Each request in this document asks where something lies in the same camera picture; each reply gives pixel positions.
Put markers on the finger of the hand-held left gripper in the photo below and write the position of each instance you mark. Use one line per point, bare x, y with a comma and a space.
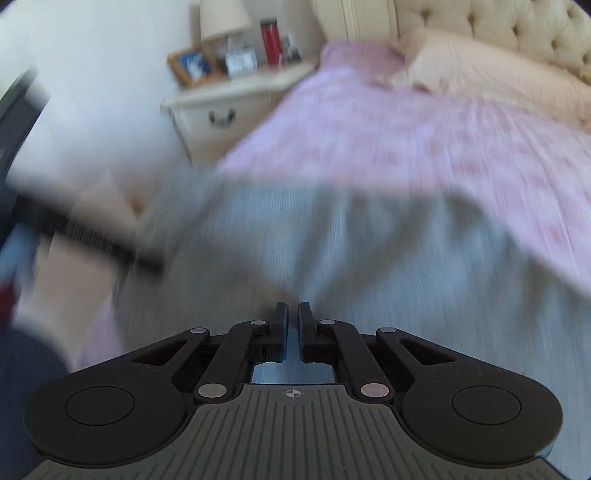
92, 244

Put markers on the red bottle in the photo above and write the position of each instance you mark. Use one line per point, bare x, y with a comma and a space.
271, 44

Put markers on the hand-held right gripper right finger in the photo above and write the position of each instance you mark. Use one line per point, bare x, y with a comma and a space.
302, 337

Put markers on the small silver picture frame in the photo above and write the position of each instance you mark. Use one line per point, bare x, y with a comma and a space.
241, 60

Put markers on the wooden picture frame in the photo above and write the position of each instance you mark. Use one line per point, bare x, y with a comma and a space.
194, 64

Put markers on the cream pillow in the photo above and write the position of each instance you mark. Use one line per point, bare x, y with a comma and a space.
485, 69

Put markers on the pink patterned bed sheet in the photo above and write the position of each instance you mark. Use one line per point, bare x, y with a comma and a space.
392, 138

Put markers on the grey pants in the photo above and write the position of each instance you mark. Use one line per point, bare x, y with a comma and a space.
369, 258

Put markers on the cream tufted headboard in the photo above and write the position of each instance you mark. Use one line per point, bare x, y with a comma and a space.
531, 23

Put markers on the cream nightstand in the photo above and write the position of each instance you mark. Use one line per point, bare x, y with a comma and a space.
240, 92

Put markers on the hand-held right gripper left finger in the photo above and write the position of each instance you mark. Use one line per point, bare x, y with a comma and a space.
284, 337

